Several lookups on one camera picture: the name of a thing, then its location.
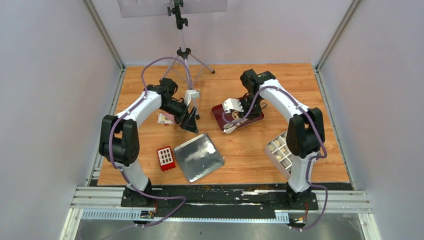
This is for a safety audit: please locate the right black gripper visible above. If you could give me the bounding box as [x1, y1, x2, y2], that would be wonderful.
[235, 93, 263, 120]

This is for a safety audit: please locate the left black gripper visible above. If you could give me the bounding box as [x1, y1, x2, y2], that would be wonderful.
[159, 99, 199, 135]

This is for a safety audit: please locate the red lacquer tray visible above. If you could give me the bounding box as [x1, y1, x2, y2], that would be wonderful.
[211, 105, 265, 133]

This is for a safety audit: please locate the silver tin lid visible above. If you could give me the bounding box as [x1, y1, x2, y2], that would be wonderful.
[173, 133, 225, 183]

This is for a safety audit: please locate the silver compartment tin box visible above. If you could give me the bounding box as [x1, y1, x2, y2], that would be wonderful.
[264, 131, 293, 180]

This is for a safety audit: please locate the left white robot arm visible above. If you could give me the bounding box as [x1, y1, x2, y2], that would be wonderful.
[98, 78, 200, 207]

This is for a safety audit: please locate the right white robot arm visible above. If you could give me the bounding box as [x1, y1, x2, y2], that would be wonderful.
[239, 69, 325, 209]

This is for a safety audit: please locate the pink white card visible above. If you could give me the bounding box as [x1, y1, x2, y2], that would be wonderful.
[156, 112, 176, 126]

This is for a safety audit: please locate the red small box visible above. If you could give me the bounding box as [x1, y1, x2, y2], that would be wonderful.
[156, 146, 176, 172]

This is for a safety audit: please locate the grey tripod stand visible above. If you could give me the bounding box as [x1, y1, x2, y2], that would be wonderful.
[158, 0, 216, 121]

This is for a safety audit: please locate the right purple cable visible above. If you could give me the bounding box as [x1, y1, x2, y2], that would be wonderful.
[221, 85, 329, 232]

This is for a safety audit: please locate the purple cable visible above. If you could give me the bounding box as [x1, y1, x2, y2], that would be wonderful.
[221, 85, 329, 232]
[108, 56, 194, 228]

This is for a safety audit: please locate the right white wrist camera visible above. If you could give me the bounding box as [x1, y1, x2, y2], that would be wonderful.
[222, 98, 244, 114]

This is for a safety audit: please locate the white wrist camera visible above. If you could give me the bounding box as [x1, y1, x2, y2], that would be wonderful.
[184, 89, 200, 106]
[222, 98, 244, 114]

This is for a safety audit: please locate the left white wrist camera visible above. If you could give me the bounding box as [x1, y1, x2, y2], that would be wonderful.
[184, 89, 200, 106]

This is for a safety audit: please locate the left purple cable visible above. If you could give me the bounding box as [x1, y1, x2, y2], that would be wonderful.
[108, 56, 194, 228]

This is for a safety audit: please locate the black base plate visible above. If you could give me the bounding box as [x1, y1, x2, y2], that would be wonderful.
[120, 183, 319, 219]

